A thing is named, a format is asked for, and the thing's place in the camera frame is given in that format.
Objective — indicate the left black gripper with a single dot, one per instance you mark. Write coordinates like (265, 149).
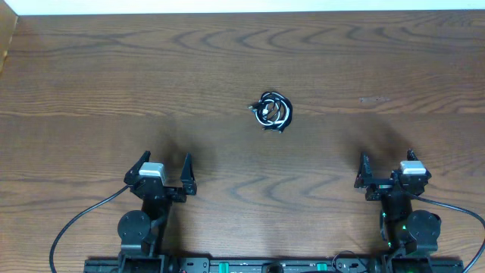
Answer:
(189, 185)

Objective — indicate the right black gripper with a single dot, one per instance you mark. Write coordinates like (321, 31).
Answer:
(380, 186)

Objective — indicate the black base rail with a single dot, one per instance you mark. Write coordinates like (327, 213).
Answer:
(340, 263)

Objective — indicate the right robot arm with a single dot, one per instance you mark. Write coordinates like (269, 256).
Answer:
(415, 232)

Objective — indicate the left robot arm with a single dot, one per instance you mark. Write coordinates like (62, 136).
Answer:
(141, 231)

